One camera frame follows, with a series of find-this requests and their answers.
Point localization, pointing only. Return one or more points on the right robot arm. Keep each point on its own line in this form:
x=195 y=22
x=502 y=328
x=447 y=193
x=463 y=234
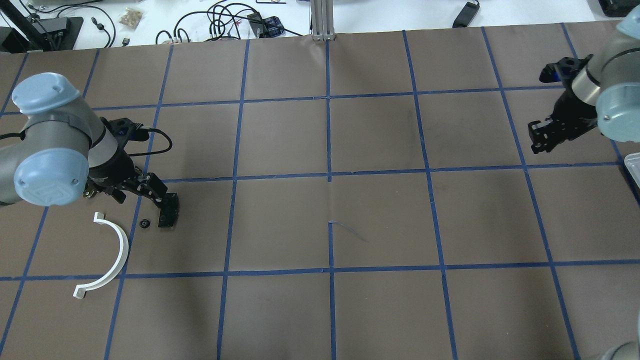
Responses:
x=601 y=91

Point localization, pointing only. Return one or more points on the olive brake shoe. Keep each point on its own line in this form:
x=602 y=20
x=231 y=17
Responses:
x=90 y=190

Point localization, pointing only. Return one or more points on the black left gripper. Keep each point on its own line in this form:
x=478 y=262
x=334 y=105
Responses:
x=119 y=167

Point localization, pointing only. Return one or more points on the black power adapter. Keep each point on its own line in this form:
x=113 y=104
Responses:
x=467 y=14

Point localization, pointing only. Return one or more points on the bag of small parts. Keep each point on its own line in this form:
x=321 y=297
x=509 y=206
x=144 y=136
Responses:
x=131 y=18

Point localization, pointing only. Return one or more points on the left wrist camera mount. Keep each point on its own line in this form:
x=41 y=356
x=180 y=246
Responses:
x=124 y=130

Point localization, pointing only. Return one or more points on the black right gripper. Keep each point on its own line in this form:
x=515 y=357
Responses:
x=576 y=112

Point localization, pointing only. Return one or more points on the black stand base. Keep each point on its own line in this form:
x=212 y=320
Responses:
x=57 y=34

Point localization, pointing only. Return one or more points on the black brake pad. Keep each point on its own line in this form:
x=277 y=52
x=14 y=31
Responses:
x=169 y=208

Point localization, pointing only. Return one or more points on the aluminium frame post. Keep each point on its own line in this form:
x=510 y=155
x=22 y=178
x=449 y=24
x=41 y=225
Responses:
x=322 y=20

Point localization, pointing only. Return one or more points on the white curved plastic part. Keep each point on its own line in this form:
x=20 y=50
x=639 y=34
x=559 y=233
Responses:
x=119 y=257

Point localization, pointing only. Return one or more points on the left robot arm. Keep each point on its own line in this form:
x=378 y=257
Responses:
x=66 y=152

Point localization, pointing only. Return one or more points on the small black bearing gear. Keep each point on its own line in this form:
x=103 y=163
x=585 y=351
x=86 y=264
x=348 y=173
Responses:
x=144 y=223

